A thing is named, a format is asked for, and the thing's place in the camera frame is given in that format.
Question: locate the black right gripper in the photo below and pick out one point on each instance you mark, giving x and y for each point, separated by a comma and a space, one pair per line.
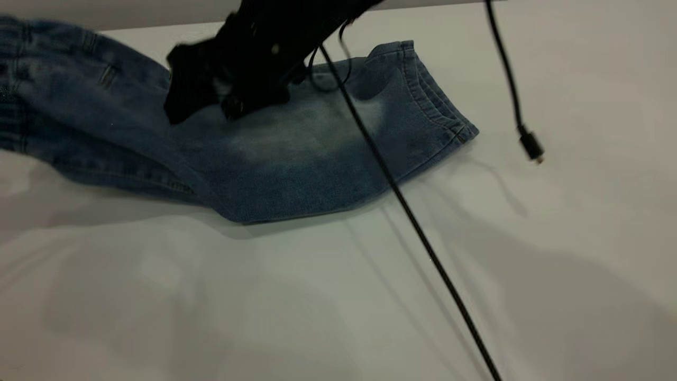
270, 47

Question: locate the blue denim shorts with basketball print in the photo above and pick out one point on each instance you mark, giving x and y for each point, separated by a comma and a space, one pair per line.
296, 159

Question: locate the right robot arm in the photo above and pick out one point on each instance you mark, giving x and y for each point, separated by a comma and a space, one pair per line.
362, 4

